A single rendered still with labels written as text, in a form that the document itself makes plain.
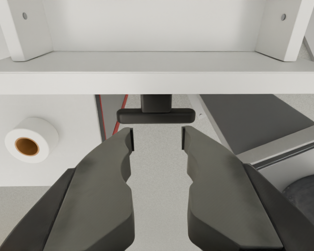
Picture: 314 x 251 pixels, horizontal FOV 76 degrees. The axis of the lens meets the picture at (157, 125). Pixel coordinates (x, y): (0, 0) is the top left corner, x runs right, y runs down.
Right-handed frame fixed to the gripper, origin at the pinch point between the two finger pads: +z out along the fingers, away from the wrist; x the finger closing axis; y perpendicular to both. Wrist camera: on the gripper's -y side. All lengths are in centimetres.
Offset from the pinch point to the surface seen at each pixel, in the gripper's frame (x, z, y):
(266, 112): 32, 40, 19
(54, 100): -16.9, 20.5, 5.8
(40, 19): -11.3, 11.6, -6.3
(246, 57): 9.2, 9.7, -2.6
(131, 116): -2.3, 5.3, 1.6
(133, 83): -1.7, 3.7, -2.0
